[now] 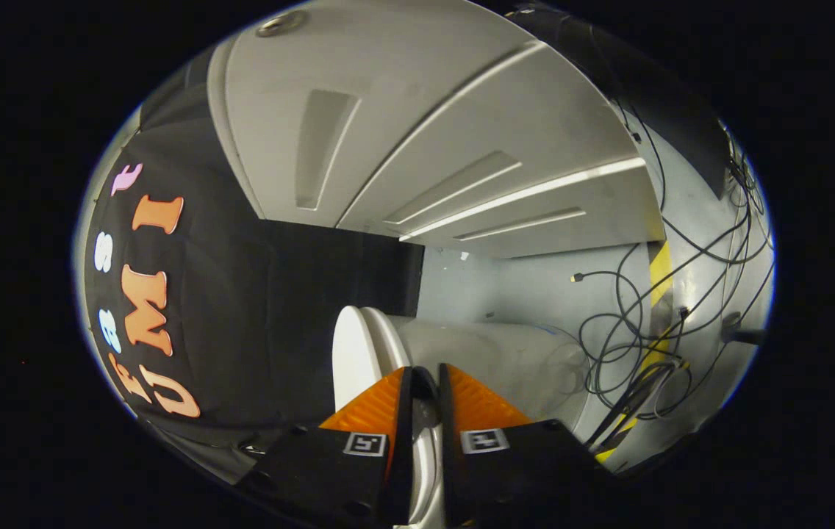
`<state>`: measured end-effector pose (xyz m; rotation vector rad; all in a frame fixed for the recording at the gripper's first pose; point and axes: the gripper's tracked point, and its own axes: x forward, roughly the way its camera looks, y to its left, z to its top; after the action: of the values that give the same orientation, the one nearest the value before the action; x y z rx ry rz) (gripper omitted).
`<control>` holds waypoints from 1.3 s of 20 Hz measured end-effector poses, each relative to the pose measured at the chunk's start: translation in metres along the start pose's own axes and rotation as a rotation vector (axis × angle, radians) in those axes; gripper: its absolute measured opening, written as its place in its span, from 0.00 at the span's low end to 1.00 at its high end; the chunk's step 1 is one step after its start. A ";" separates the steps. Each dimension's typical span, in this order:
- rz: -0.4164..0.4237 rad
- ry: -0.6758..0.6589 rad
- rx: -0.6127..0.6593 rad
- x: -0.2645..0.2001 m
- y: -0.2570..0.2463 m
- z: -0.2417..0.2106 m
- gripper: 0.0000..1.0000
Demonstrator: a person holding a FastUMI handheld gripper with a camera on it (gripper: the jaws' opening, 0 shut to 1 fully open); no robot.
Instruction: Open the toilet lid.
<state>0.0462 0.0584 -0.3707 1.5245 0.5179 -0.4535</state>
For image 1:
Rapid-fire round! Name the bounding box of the yellow black floor tape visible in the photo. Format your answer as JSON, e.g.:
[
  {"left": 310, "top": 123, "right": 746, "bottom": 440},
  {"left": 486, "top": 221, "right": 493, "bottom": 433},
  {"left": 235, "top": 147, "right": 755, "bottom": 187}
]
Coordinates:
[{"left": 594, "top": 241, "right": 690, "bottom": 464}]

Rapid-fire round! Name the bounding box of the black backdrop cloth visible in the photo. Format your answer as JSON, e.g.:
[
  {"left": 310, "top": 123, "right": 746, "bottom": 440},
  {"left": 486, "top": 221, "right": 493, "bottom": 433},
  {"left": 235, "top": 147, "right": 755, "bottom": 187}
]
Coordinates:
[{"left": 83, "top": 51, "right": 426, "bottom": 443}]

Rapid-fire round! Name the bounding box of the white toilet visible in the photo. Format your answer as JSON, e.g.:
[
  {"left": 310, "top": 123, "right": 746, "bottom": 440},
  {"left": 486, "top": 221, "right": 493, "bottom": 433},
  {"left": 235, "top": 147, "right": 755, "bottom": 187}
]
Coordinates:
[{"left": 359, "top": 307, "right": 592, "bottom": 527}]

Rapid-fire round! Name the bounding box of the white toilet lid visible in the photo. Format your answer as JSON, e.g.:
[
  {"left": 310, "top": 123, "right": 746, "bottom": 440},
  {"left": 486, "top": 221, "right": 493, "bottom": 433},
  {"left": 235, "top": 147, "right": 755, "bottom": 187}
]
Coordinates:
[{"left": 333, "top": 305, "right": 444, "bottom": 527}]

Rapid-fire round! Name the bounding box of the tangle of black cables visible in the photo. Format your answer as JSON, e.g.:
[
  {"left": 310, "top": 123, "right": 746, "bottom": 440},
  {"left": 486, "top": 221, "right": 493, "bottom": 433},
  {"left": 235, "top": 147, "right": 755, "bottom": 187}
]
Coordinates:
[{"left": 570, "top": 96, "right": 775, "bottom": 450}]

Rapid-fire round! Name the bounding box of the black lid handle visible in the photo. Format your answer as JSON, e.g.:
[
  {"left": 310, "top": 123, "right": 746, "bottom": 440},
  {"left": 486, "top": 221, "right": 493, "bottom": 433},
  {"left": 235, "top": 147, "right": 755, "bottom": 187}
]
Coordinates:
[{"left": 412, "top": 365, "right": 442, "bottom": 427}]

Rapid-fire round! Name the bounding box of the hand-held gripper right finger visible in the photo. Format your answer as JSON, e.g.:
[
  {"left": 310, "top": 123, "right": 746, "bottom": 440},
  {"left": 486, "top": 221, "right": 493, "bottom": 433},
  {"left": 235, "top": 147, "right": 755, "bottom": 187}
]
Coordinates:
[{"left": 438, "top": 363, "right": 617, "bottom": 529}]

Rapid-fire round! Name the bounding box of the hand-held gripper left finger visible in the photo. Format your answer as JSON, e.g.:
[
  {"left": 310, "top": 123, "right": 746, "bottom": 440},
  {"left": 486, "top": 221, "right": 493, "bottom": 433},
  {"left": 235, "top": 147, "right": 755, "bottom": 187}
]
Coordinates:
[{"left": 235, "top": 366, "right": 418, "bottom": 529}]

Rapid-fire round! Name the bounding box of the white cabinet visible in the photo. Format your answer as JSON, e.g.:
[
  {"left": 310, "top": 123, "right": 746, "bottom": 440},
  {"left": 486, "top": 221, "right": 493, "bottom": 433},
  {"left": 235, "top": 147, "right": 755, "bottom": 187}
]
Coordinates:
[{"left": 206, "top": 0, "right": 667, "bottom": 259}]

